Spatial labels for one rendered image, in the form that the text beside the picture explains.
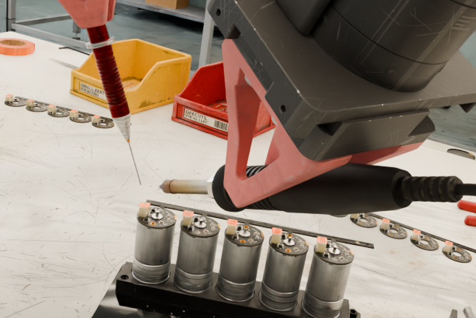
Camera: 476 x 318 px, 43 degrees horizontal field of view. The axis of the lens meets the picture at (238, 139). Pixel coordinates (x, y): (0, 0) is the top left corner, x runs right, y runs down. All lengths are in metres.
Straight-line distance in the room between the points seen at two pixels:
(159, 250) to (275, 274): 0.07
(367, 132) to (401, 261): 0.32
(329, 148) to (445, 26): 0.05
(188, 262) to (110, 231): 0.12
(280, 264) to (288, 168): 0.16
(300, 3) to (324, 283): 0.21
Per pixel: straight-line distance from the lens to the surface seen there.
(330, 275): 0.37
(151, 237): 0.38
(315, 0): 0.20
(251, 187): 0.26
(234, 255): 0.37
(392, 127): 0.22
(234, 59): 0.23
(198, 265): 0.38
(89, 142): 0.64
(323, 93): 0.19
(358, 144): 0.21
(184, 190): 0.33
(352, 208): 0.23
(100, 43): 0.33
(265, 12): 0.21
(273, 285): 0.38
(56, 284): 0.43
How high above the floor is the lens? 1.00
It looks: 21 degrees down
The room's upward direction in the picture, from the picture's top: 9 degrees clockwise
